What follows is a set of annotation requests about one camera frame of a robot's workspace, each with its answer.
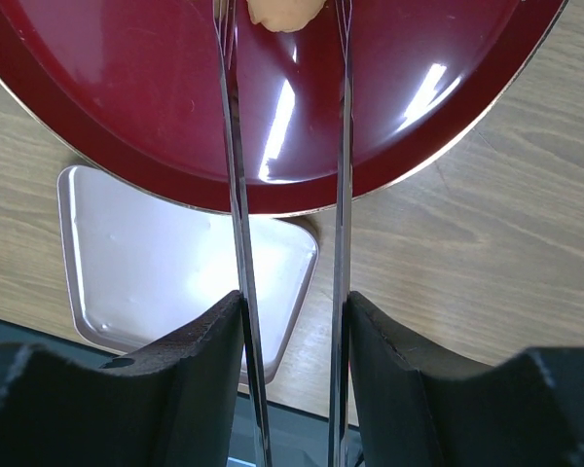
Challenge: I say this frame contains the red round tray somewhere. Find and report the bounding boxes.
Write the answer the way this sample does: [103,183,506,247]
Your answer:
[0,1,565,216]

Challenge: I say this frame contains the orange cookie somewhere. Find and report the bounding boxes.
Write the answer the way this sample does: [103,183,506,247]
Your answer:
[247,0,326,32]

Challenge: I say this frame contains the metal tongs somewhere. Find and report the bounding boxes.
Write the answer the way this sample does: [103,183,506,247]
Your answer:
[208,0,356,467]

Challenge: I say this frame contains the pink metal tin lid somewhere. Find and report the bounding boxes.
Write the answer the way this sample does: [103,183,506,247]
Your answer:
[56,165,319,380]

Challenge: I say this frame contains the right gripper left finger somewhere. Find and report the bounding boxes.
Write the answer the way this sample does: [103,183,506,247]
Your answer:
[0,291,243,466]

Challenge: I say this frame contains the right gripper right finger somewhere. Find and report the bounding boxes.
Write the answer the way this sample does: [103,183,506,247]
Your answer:
[348,292,584,466]

